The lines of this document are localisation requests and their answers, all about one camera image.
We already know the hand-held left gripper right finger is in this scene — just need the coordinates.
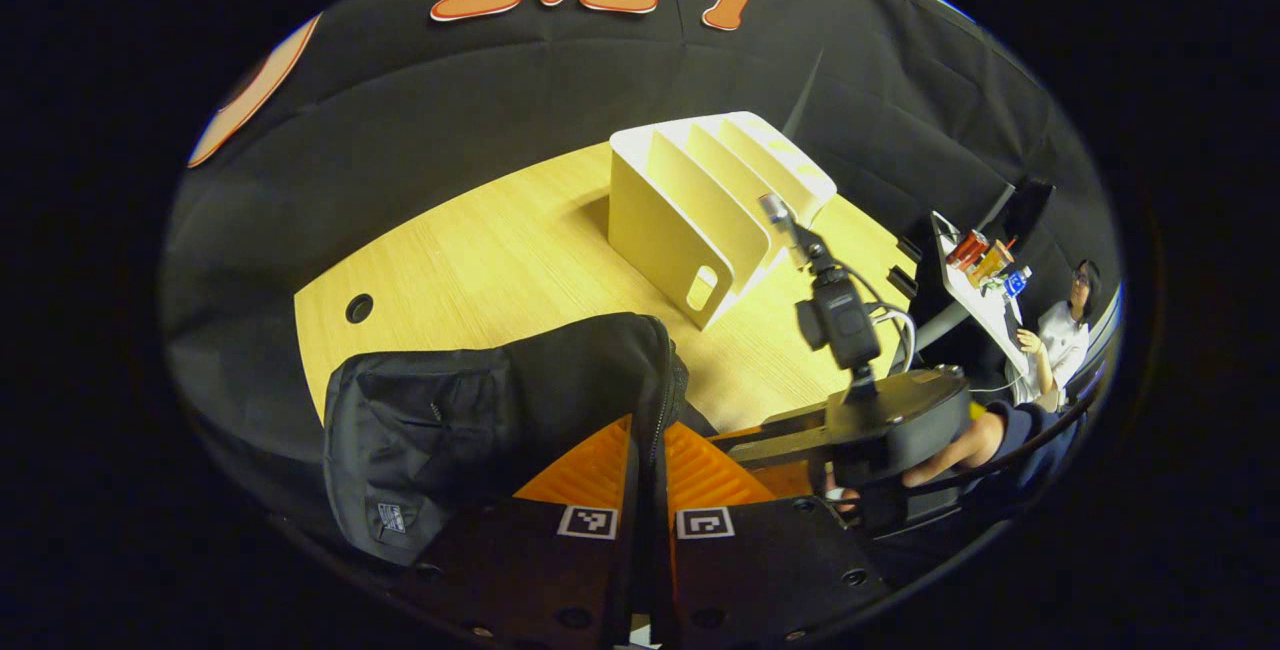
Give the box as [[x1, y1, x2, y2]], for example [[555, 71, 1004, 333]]
[[658, 420, 893, 645]]

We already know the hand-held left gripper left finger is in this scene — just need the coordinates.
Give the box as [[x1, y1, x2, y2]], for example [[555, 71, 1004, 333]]
[[398, 415, 643, 649]]

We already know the black schoolbag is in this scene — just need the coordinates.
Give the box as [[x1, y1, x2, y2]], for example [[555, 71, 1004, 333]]
[[322, 313, 691, 568]]

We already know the white bookshelf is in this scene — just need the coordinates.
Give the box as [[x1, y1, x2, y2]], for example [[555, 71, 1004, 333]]
[[608, 111, 838, 331]]

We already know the white side table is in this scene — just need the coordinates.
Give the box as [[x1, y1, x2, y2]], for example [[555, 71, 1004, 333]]
[[930, 210, 1036, 376]]

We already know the white cable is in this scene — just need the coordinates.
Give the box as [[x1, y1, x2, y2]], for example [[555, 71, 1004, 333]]
[[865, 300, 918, 376]]

